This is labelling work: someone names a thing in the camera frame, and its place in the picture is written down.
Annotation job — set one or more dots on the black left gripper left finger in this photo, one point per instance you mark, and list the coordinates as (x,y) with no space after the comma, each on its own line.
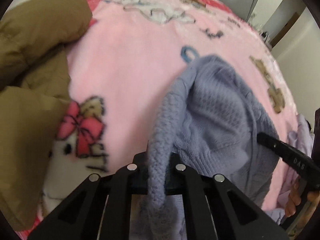
(99,208)

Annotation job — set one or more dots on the right hand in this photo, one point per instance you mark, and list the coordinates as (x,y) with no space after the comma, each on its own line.
(294,200)

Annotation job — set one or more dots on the light lilac garment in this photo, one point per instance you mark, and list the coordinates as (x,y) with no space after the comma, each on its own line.
(302,139)

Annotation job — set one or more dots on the lavender knit sweater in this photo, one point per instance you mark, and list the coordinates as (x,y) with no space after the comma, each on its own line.
(211,119)

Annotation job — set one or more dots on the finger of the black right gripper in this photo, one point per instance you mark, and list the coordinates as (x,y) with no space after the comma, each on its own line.
(300,162)

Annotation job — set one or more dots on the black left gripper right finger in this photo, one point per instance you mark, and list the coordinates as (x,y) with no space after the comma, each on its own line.
(214,208)

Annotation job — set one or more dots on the brown puffer jacket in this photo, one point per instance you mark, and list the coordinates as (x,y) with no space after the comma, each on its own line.
(34,96)

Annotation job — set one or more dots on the pink cartoon fleece blanket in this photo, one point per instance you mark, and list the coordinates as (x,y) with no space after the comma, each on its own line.
(122,69)

